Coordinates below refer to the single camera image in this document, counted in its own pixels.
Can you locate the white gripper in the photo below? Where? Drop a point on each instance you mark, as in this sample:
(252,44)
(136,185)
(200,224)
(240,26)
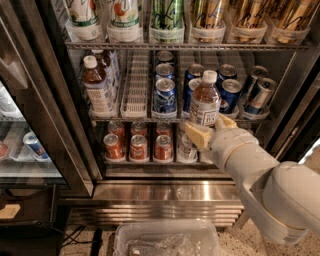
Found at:
(231,142)

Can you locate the tea bottle white label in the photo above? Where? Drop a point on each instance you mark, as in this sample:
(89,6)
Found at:
(205,100)

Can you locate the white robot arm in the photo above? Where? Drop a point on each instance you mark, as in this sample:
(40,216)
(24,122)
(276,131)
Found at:
(281,198)

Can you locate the left clear water bottle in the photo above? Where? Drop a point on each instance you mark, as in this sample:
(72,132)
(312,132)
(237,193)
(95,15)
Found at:
(186,152)

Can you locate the white bottle glide tray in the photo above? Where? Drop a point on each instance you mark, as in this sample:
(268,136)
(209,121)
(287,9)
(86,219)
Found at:
(135,94)

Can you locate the right open fridge door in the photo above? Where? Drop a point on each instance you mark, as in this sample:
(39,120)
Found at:
(301,130)

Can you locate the gold tall can middle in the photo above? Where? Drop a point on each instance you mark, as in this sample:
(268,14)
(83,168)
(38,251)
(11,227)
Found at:
(246,21)

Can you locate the gold tall can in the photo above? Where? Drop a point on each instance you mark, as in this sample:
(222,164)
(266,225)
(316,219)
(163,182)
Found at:
(288,21)
(246,21)
(206,18)

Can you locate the rear tea bottle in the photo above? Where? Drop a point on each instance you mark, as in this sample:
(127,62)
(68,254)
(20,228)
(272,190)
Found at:
(109,58)

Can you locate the left front tea bottle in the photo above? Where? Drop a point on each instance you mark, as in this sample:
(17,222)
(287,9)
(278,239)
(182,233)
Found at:
(95,81)

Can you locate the left glass fridge door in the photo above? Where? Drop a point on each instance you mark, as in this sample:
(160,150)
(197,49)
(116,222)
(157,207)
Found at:
(37,72)

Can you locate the front pepsi logo can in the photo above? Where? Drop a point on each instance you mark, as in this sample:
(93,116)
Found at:
(230,92)

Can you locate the pepsi logo can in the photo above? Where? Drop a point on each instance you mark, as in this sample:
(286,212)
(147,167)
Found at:
(230,92)
(226,71)

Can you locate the rear right orange can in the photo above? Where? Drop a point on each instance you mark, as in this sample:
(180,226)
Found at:
(164,128)

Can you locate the front right orange can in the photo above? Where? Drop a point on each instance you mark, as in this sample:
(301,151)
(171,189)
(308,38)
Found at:
(163,147)

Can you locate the front blue patterned can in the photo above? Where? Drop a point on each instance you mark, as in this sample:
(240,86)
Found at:
(164,96)

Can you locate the blue patterned can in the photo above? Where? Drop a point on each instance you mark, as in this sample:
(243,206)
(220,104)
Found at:
(164,96)
(164,70)

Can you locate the front blue pepsi can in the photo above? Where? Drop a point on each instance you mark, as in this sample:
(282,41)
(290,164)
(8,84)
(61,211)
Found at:
(189,88)

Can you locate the blue pepsi can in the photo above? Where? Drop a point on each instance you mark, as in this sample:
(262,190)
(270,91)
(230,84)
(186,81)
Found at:
(189,88)
(194,71)

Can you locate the rear pepsi logo can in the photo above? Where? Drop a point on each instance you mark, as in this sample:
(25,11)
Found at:
(226,71)

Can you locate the rear blue pepsi can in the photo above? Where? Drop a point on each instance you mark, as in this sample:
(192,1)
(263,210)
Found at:
(194,71)

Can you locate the front silver blue can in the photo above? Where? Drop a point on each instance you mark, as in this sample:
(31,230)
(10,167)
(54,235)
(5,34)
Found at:
(260,95)

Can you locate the silver blue can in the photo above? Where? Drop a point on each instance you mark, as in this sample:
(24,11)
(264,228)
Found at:
(260,95)
(255,73)

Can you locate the rear silver blue can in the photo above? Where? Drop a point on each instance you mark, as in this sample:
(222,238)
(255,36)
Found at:
(255,73)

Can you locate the rear middle orange can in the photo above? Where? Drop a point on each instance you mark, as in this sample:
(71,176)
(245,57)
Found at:
(138,128)

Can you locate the front middle orange can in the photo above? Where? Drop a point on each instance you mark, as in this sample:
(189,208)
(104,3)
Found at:
(138,147)

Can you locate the rear dark can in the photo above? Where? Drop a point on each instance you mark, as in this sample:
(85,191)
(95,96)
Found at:
(164,56)

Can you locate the rear left orange can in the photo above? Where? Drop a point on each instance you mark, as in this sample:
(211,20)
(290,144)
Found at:
(116,127)

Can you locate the front left orange can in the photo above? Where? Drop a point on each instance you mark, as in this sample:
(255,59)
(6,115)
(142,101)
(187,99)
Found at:
(113,146)

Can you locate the gold tall can left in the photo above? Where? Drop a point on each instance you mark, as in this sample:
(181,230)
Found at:
(206,18)

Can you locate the clear plastic bin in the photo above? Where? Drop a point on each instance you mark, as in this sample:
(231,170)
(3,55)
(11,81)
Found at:
(167,238)

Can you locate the white orange tall can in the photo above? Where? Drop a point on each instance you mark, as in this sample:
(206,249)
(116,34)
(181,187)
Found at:
(123,23)

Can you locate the gold tall can right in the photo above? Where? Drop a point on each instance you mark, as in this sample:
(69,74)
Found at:
(288,21)

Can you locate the white green tall can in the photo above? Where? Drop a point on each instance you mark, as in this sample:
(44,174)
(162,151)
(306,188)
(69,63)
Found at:
(83,19)

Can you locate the upper wire shelf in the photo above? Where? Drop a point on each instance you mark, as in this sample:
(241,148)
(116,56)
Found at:
(186,46)

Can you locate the wire shelf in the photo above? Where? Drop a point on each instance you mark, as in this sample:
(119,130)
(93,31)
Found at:
(240,122)
(186,46)

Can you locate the middle wire shelf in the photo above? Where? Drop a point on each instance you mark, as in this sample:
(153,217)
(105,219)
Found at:
(240,122)

